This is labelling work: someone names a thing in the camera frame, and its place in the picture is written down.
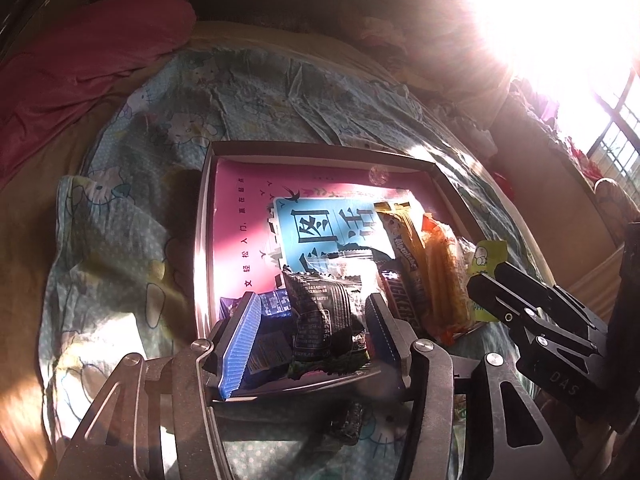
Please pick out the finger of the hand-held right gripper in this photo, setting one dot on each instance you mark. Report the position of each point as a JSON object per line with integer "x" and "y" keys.
{"x": 505, "y": 305}
{"x": 550, "y": 295}

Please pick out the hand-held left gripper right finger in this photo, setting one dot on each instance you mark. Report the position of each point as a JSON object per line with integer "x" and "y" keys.
{"x": 385, "y": 335}

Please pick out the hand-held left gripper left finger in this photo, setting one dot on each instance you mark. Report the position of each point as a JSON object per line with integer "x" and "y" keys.
{"x": 242, "y": 345}

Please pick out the brown chocolate bar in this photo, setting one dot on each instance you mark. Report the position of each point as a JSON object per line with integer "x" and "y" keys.
{"x": 400, "y": 295}

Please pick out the blue snack packet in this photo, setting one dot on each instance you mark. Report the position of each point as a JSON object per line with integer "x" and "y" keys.
{"x": 275, "y": 305}

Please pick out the clear pastry packet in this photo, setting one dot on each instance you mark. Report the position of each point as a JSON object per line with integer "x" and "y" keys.
{"x": 360, "y": 280}

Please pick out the orange stick snack packet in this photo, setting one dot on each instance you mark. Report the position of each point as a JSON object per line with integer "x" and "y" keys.
{"x": 445, "y": 280}

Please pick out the black snack packet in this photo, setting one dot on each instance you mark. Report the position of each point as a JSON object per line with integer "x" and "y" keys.
{"x": 320, "y": 320}

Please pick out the yellow snack bar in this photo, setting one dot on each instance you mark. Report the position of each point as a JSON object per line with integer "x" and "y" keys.
{"x": 405, "y": 245}

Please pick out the pink and blue box tray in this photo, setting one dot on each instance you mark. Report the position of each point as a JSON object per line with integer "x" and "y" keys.
{"x": 325, "y": 152}

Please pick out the beige round object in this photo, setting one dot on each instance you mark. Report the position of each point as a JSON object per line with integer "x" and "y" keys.
{"x": 615, "y": 207}

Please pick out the pink and blue book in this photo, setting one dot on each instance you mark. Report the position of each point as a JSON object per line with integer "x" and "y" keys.
{"x": 240, "y": 220}

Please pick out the white cloth pile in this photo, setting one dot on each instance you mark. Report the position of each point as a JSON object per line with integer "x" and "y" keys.
{"x": 472, "y": 135}

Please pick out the window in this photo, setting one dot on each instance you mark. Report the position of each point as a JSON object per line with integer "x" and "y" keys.
{"x": 615, "y": 125}

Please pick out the clothes on windowsill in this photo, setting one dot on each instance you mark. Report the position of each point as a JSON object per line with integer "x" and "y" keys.
{"x": 540, "y": 110}

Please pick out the cartoon cat printed blanket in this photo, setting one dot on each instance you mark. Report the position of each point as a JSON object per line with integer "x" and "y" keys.
{"x": 150, "y": 160}

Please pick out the beige bed sheet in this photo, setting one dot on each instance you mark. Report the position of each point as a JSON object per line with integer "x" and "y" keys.
{"x": 25, "y": 240}

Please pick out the pink quilt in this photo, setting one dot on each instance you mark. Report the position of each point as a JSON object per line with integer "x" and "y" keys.
{"x": 90, "y": 60}

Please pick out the dark headboard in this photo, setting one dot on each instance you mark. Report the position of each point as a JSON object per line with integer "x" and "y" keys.
{"x": 250, "y": 5}

